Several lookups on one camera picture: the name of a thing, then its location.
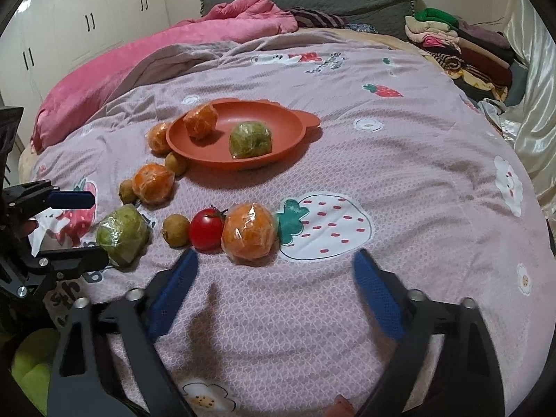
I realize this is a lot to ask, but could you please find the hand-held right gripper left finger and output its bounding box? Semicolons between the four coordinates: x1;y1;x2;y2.
47;250;201;417

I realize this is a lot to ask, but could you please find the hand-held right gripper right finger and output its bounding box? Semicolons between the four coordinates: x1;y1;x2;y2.
351;248;507;417

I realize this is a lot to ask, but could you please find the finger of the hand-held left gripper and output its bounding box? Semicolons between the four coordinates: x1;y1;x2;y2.
2;180;96;229
17;245;110;298

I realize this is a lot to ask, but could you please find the plastic-wrapped green fruit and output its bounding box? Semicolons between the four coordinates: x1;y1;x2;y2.
229;122;272;158
96;206;153;267

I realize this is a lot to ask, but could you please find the small brown kiwi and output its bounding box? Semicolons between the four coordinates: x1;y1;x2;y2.
162;214;191;248
119;179;138;204
165;151;188;177

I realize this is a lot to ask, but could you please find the red tomato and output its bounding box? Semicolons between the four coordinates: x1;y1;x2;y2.
189;207;227;251

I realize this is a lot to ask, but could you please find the plastic-wrapped orange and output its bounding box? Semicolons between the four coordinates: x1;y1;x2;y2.
147;122;173;154
183;104;219;140
132;163;175;205
221;203;279;263

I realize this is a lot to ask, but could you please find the orange-red plastic plate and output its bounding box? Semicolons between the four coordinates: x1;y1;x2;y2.
166;98;321;171

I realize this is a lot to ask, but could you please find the pink duvet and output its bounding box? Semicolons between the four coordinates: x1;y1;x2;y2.
30;0;298;154

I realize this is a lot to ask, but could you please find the pink strawberry-print blanket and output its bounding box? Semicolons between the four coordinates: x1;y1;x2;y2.
17;30;556;417

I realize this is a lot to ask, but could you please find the green cushion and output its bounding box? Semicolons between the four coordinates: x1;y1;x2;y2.
11;328;59;415

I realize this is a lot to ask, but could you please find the white glossy wardrobe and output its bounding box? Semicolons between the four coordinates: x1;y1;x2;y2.
0;0;174;111

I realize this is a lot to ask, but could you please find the beige bed sheet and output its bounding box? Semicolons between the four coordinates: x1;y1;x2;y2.
304;26;435;58

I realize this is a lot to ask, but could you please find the cream satin curtain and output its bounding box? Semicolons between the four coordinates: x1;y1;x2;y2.
499;0;556;227

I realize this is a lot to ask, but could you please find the stack of folded clothes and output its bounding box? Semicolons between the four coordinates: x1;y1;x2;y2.
405;7;528;101

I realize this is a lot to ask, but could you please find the dark striped cloth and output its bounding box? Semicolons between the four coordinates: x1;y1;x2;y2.
289;7;348;31

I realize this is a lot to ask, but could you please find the grey quilted headboard cover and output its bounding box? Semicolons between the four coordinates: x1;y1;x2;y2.
199;0;418;38

